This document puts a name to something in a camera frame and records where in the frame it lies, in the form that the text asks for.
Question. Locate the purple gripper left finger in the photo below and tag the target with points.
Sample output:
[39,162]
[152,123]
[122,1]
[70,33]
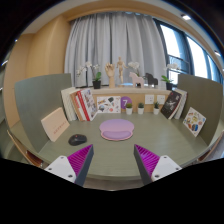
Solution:
[73,168]

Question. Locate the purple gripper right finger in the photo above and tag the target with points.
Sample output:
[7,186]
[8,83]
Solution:
[153,167]

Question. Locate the black computer mouse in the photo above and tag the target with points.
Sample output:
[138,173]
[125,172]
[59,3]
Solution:
[77,139]

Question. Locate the purple mouse pad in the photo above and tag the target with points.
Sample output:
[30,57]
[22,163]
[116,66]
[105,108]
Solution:
[116,129]

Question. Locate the small potted plant right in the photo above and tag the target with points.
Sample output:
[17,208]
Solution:
[156,108]

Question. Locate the small potted plant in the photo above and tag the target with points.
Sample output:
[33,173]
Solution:
[129,108]
[140,108]
[156,108]

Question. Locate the colourful illustrated book right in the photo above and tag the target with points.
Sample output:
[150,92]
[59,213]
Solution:
[194,121]

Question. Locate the small potted plant middle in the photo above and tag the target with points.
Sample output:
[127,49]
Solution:
[140,108]

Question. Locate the black book on right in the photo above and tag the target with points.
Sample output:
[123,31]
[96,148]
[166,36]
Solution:
[171,104]

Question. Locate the small potted plant left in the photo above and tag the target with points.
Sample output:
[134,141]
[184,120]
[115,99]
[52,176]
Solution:
[129,108]

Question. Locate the red and white book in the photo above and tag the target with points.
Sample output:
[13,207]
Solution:
[88,104]

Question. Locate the illustrated white card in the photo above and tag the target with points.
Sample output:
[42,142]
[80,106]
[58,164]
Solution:
[109,104]

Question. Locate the wooden shelf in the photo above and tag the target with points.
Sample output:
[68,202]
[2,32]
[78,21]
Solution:
[134,95]

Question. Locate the white book on left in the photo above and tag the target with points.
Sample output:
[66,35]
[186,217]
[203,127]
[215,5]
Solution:
[68,105]

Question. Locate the purple round number sign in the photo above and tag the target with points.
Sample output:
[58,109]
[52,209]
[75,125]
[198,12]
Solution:
[124,101]

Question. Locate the green left partition panel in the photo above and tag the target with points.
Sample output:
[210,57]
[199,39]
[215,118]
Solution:
[37,97]

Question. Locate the green partition panel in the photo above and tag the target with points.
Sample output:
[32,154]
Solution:
[205,96]
[37,97]

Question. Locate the white orchid right pot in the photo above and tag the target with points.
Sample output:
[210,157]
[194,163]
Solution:
[168,81]

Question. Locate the white orchid pot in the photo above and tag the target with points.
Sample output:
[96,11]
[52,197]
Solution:
[168,81]
[96,74]

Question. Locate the black horse figure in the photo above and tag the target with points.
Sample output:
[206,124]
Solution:
[151,80]

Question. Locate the green right partition panel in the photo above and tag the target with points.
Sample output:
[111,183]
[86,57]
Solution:
[205,96]

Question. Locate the white orchid left pot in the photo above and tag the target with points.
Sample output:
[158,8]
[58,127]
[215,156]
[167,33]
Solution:
[96,74]

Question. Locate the pink horse figure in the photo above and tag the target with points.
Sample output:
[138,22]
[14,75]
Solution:
[136,79]

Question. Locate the white orchid middle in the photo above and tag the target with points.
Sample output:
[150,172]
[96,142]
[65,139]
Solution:
[135,66]

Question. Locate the wooden hand model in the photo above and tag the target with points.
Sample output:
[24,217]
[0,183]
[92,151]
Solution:
[110,71]

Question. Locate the wooden mannequin figure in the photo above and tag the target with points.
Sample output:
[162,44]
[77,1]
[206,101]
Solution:
[120,66]

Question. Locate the grey curtain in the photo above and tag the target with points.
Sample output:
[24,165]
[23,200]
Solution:
[109,37]

